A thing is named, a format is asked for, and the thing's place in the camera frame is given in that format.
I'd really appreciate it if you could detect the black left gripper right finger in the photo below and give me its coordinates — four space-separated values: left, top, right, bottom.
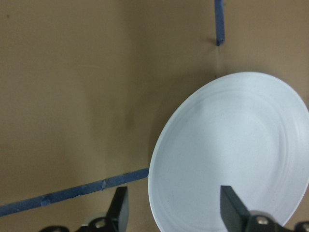
220 186 251 232

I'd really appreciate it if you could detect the light blue round plate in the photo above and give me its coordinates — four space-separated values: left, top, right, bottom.
148 72 309 232

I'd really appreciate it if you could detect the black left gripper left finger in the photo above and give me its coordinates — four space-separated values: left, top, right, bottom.
106 187 129 232

